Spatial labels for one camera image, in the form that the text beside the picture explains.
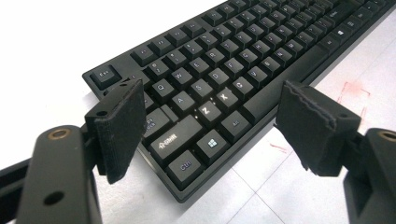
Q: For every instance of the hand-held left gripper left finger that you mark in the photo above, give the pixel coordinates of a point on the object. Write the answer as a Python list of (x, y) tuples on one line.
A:
[(120, 133)]

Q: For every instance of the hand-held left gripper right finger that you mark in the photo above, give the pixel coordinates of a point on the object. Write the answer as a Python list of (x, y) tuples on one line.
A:
[(311, 137)]

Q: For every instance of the black computer keyboard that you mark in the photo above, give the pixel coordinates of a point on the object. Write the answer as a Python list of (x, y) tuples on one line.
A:
[(236, 71)]

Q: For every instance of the white table cover board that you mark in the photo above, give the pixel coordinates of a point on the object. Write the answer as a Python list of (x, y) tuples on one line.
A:
[(46, 46)]

